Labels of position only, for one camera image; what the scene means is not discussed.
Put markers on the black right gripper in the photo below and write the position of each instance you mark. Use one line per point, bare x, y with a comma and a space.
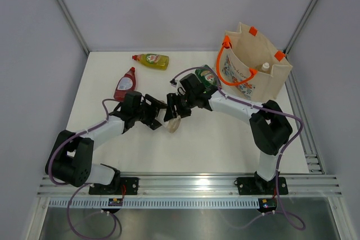
171, 112

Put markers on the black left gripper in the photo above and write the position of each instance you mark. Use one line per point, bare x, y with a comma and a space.
153, 111

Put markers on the clear pale soap bottle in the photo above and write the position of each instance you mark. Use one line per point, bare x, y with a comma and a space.
171, 125

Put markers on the amber liquid bottle white cap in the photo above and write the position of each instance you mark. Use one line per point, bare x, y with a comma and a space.
265, 68

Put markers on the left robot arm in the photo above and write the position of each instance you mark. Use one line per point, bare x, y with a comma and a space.
71, 160

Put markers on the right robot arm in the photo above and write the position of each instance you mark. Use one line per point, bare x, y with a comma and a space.
269, 126

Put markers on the red dish soap bottle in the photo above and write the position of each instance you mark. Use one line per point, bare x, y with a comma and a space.
126, 84

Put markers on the yellow dish soap bottle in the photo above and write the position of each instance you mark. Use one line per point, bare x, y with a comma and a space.
151, 60

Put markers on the green dish soap bottle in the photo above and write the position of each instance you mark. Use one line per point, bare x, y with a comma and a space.
206, 76

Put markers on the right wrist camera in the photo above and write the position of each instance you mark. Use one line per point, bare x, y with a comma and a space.
175, 83

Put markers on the aluminium mounting rail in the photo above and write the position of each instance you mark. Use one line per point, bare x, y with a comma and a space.
225, 185

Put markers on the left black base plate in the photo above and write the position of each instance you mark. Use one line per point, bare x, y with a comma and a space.
119, 186

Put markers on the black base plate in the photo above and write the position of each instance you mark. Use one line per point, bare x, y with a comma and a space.
119, 186
250, 185

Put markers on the beige canvas bag orange handles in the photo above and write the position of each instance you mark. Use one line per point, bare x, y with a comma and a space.
237, 66

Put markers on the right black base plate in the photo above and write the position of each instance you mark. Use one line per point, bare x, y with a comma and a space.
250, 185

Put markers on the right aluminium frame post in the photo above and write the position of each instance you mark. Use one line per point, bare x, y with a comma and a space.
300, 26

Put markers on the aluminium frame post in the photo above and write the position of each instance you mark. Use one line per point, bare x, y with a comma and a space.
73, 26
300, 26

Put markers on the white slotted cable duct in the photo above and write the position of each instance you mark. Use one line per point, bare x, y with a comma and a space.
165, 203

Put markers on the left aluminium frame post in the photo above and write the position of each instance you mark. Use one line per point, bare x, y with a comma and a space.
73, 26

